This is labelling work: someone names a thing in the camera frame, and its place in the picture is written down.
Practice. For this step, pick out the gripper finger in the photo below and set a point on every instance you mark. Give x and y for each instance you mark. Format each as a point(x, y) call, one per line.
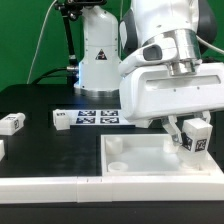
point(169, 124)
point(204, 115)

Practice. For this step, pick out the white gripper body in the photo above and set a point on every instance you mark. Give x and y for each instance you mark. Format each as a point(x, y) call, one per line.
point(148, 90)

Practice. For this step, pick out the white square tabletop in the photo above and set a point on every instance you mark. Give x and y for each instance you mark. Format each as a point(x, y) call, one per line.
point(150, 155)

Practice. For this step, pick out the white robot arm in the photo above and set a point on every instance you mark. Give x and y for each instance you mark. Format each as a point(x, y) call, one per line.
point(151, 58)

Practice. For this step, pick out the white marker tag strip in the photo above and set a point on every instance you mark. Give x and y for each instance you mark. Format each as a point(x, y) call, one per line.
point(97, 117)

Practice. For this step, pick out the white L-shaped obstacle fence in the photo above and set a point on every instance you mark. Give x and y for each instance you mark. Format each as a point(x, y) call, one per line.
point(111, 188)

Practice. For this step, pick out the black camera stand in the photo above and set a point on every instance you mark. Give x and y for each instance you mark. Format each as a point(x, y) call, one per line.
point(71, 10)

